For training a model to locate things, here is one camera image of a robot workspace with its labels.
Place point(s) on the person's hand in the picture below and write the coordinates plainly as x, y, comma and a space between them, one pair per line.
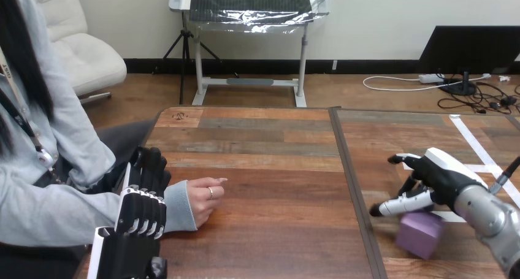
201, 202

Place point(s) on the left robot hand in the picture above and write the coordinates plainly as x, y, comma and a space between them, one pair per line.
140, 212

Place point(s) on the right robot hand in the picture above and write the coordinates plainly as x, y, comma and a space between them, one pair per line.
440, 175

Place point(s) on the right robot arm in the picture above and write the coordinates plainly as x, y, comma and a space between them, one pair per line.
489, 218

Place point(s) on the person's forearm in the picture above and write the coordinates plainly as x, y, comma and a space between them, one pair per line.
61, 216

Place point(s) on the purple block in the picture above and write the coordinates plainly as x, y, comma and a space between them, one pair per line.
418, 236

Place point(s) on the person's body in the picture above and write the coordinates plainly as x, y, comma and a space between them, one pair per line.
48, 106

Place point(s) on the white power strip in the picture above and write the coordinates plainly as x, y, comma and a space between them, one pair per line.
430, 78

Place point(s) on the small white plug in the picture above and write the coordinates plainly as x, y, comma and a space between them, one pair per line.
504, 78

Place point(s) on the dark screen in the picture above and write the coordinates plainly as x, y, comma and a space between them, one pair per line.
467, 45

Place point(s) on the black tripod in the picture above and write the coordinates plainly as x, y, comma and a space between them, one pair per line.
185, 45

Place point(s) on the white cushioned chair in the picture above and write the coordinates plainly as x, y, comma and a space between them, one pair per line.
87, 62

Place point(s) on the white desk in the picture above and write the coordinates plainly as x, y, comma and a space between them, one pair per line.
301, 66

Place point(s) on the foil sheet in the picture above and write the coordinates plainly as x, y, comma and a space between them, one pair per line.
252, 5

